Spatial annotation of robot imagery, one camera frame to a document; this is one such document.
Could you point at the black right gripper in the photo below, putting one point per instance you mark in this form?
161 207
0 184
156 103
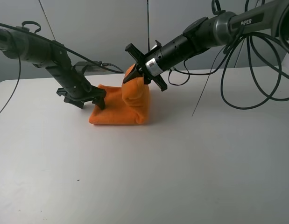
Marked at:
146 66

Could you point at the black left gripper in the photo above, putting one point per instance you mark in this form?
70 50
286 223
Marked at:
78 93

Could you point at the orange terry towel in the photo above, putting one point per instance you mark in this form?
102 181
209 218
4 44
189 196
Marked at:
125 105

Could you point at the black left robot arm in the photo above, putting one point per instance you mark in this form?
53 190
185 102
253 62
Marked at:
23 45

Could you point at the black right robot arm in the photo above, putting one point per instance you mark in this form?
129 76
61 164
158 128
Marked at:
222 29

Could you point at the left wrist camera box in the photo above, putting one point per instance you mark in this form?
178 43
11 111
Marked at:
83 67

